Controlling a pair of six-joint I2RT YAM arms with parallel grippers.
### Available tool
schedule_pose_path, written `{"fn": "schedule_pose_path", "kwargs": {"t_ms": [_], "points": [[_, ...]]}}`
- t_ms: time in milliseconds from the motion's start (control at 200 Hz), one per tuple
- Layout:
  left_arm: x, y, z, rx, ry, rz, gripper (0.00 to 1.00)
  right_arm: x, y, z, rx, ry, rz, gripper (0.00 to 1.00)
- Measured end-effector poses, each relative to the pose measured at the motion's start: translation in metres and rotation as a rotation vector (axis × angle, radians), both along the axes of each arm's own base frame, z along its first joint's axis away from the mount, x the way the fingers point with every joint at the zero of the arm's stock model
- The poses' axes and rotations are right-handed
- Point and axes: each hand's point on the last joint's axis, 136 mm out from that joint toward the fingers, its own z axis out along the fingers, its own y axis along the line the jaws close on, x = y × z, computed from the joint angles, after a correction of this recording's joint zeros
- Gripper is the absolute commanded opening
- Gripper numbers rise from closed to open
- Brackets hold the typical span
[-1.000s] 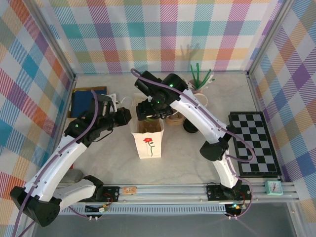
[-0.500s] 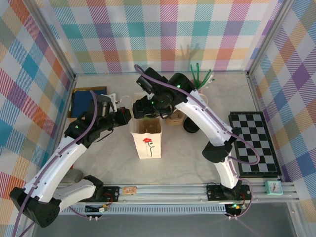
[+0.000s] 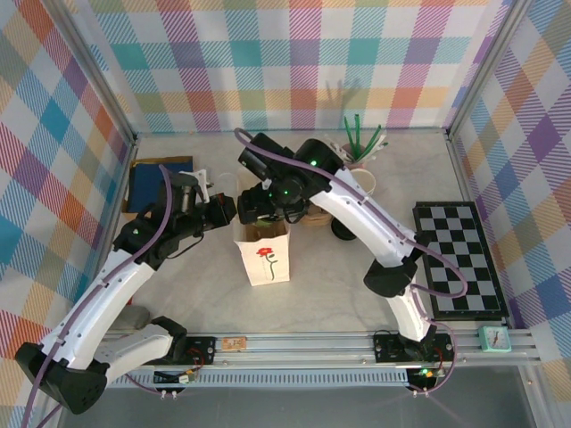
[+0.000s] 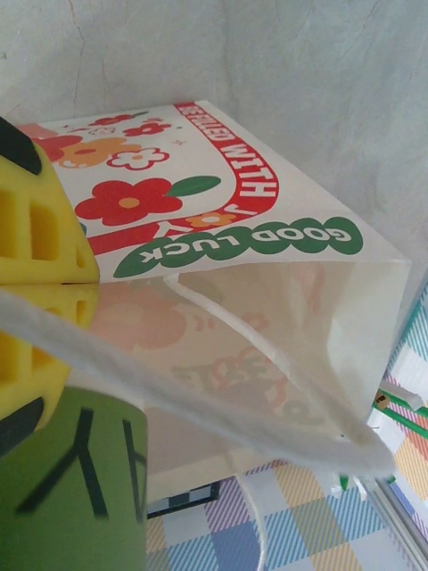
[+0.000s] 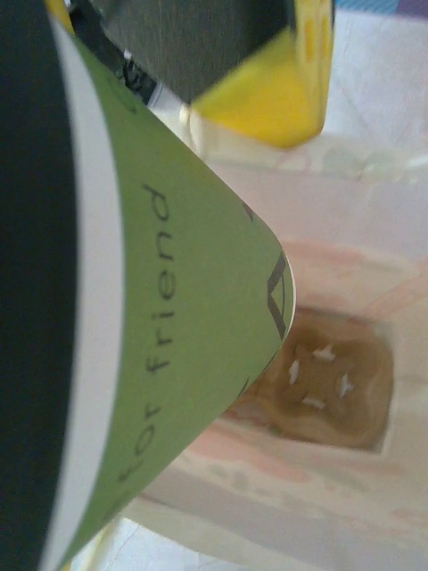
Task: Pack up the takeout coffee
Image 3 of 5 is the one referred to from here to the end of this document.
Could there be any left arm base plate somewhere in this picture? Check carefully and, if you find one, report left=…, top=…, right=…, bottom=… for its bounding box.
left=186, top=336, right=216, bottom=366

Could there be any black cup lid stack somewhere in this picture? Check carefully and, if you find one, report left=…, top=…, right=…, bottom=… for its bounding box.
left=329, top=222, right=357, bottom=242

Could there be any aluminium frame rail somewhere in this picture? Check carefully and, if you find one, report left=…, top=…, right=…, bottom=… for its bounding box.
left=47, top=332, right=542, bottom=371

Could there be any aluminium frame post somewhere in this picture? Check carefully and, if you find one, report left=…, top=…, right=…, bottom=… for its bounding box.
left=445, top=0, right=534, bottom=142
left=55, top=0, right=137, bottom=144

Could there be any small teal clock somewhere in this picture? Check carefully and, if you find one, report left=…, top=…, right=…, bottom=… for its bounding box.
left=477, top=325, right=511, bottom=356

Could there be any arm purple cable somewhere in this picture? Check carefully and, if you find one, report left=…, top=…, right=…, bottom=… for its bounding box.
left=234, top=128, right=469, bottom=396
left=21, top=164, right=175, bottom=428

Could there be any pulp cup carrier stack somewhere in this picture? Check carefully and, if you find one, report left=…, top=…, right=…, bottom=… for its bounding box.
left=302, top=209, right=334, bottom=227

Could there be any cardboard napkin tray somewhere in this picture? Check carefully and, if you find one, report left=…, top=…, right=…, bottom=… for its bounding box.
left=121, top=154, right=195, bottom=215

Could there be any black grey checkerboard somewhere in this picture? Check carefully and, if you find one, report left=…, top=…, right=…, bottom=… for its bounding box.
left=412, top=201, right=510, bottom=320

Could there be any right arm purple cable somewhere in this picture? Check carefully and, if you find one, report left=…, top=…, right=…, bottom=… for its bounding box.
left=234, top=128, right=469, bottom=396

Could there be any white flower paper bag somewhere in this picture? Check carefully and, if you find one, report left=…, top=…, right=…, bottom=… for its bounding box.
left=217, top=171, right=292, bottom=287

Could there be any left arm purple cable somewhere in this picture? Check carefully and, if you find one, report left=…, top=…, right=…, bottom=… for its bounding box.
left=21, top=164, right=175, bottom=428

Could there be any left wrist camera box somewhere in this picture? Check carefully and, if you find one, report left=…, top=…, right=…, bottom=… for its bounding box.
left=176, top=168, right=211, bottom=202

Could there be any slotted grey cable duct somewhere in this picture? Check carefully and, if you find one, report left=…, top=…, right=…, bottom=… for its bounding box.
left=66, top=372, right=411, bottom=388

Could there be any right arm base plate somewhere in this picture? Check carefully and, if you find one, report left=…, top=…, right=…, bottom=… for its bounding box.
left=372, top=333, right=456, bottom=363

